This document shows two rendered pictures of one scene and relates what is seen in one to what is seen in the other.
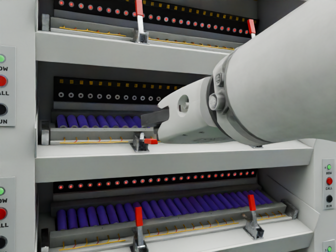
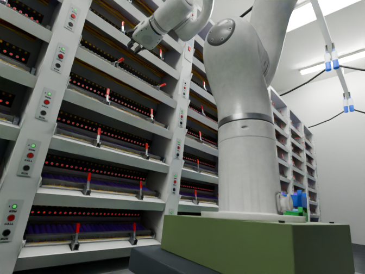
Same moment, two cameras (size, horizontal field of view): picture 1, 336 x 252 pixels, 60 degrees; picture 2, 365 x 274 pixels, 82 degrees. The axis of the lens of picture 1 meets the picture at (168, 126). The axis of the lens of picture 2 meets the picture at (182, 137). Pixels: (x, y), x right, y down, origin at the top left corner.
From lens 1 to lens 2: 0.75 m
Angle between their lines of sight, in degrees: 27
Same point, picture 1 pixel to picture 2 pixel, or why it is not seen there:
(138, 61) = (119, 38)
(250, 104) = (158, 14)
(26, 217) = (69, 63)
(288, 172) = (167, 114)
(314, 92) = (168, 7)
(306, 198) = (172, 120)
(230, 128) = (153, 23)
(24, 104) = (79, 27)
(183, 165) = (128, 80)
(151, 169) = (117, 75)
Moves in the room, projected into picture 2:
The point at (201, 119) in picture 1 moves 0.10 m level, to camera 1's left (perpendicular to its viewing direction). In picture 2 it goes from (147, 23) to (120, 12)
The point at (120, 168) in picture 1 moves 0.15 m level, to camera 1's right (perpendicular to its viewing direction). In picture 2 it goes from (106, 68) to (137, 78)
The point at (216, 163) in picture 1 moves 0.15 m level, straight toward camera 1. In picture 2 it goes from (140, 87) to (143, 72)
